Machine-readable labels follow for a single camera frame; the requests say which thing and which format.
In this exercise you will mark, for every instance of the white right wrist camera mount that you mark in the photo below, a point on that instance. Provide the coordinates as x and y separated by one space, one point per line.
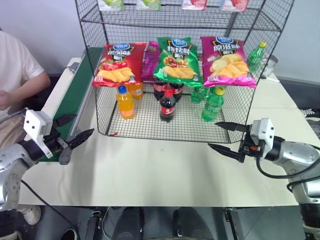
263 131

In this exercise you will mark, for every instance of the person's bare hand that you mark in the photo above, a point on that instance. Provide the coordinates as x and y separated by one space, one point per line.
4 100

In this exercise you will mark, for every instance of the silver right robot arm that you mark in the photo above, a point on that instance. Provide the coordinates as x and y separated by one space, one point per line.
297 155

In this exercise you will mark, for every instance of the cola bottle red cap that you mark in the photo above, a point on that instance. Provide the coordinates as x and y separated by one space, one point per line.
167 107

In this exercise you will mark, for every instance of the red fruit drink carton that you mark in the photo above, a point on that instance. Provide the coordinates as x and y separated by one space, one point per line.
235 5
194 4

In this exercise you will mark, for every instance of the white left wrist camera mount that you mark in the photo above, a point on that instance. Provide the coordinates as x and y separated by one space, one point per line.
35 125

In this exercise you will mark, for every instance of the green potato chips bag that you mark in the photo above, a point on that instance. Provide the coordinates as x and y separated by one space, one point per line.
177 62

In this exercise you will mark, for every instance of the green conveyor belt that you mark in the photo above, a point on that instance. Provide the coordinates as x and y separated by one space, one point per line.
71 92

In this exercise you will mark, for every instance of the green apple drink carton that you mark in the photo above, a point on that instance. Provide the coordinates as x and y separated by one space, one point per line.
148 4
111 4

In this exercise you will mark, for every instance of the white grey device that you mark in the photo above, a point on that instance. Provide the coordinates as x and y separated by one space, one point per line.
271 65

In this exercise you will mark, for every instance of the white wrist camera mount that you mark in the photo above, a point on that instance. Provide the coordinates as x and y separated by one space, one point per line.
35 125
263 131

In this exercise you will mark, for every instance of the white sneaker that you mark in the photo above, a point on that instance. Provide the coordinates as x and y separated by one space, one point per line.
32 215

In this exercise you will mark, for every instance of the dark purple snack bag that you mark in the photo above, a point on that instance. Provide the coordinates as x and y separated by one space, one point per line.
150 62

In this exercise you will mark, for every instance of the person's bare forearm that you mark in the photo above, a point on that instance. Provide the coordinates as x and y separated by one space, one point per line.
32 88

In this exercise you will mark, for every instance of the green soda bottle yellow cap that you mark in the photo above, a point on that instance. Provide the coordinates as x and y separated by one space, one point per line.
212 107
255 57

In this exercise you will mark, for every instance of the magenta potato chips bag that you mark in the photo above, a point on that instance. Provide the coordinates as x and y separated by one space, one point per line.
227 62

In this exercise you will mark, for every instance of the person in white shirt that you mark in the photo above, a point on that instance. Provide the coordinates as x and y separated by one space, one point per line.
17 62

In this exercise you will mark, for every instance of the small red scrap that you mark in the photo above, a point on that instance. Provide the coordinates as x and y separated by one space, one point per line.
113 134

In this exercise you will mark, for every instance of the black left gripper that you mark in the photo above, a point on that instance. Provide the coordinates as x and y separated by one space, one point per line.
51 142

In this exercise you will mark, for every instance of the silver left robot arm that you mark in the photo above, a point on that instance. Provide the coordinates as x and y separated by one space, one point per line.
12 162

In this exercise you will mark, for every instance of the orange soda bottle blue cap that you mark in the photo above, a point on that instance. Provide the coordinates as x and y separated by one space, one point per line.
125 105

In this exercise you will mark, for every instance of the red potato chips bag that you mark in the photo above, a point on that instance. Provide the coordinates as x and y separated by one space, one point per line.
120 62

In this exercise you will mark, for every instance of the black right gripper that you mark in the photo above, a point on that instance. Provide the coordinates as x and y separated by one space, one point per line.
250 148

